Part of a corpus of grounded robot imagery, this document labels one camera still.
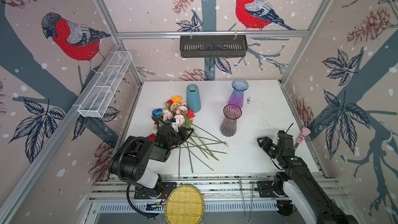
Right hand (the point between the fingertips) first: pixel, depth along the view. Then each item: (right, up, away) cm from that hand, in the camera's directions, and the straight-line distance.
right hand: (259, 142), depth 86 cm
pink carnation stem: (-45, +18, +7) cm, 48 cm away
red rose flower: (-41, +15, +11) cm, 44 cm away
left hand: (-38, +7, 0) cm, 38 cm away
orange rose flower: (-51, +24, +21) cm, 60 cm away
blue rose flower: (-61, +16, +9) cm, 64 cm away
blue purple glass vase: (-9, +33, +10) cm, 35 cm away
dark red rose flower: (-55, +23, +19) cm, 63 cm away
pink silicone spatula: (+30, +5, +6) cm, 31 cm away
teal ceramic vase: (-38, +24, +7) cm, 46 cm away
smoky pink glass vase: (-16, +17, -2) cm, 24 cm away
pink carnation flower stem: (-35, 0, +4) cm, 35 cm away
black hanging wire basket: (-23, +61, +21) cm, 68 cm away
